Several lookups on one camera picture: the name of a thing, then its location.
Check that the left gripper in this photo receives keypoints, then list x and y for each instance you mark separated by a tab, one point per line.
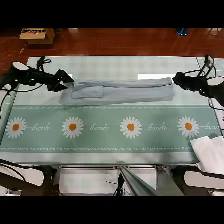
58	80

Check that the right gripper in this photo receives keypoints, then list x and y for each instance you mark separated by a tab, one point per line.
188	82

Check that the light blue shirt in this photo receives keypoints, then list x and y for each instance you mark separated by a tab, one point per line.
126	91

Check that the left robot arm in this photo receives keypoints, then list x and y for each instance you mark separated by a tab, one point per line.
20	76

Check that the cardboard box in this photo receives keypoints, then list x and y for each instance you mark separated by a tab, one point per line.
37	36

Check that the blue object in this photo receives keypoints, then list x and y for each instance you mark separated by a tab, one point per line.
182	31

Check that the white garment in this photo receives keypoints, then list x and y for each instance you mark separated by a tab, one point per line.
210	153

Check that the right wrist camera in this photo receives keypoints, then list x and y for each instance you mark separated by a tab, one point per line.
207	65

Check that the silver frame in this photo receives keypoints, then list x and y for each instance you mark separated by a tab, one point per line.
140	186

